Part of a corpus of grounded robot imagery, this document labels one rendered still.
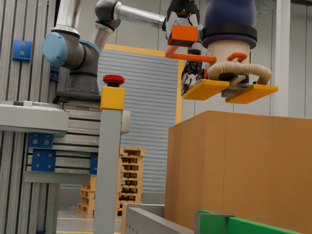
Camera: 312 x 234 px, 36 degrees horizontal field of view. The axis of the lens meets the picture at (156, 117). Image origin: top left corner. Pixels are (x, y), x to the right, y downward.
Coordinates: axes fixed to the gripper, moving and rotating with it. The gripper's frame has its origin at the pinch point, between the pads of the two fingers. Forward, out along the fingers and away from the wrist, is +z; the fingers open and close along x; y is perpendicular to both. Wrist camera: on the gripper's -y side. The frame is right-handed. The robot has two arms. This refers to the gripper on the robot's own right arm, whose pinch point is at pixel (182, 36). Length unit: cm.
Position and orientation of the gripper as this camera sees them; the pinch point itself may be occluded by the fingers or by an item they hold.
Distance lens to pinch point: 165.4
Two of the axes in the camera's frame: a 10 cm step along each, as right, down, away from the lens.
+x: -9.8, -0.7, -1.8
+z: -0.5, 9.9, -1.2
